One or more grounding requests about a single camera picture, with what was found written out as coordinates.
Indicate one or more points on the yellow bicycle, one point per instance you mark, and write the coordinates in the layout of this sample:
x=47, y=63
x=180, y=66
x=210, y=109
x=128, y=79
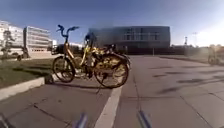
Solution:
x=68, y=53
x=115, y=50

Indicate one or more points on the dark glass building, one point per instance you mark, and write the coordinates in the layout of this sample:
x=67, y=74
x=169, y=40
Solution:
x=140, y=38

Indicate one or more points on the white painted line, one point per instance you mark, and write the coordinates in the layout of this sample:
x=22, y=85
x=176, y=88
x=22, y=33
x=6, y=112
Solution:
x=110, y=110

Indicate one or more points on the small white building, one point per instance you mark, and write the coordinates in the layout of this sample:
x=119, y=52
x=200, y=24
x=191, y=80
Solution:
x=53, y=43

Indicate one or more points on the robot's own part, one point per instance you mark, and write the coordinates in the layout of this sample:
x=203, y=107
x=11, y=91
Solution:
x=144, y=120
x=82, y=122

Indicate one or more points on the grey slab pavement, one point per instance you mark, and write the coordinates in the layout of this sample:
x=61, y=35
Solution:
x=173, y=100

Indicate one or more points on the low planting bed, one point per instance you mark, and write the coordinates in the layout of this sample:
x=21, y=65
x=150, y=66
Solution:
x=186, y=58

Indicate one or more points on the row of trees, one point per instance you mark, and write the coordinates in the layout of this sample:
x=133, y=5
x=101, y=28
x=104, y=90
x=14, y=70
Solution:
x=186, y=49

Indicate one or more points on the pale office building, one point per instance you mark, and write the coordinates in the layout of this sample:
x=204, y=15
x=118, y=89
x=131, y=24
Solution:
x=36, y=38

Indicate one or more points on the grass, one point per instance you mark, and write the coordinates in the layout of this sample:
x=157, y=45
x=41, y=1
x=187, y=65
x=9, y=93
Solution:
x=20, y=70

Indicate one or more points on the pale stone kerb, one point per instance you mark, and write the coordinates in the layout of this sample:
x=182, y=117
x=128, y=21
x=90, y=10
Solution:
x=20, y=87

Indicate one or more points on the tree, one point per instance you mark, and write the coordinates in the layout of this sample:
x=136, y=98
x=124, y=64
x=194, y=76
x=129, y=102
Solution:
x=7, y=43

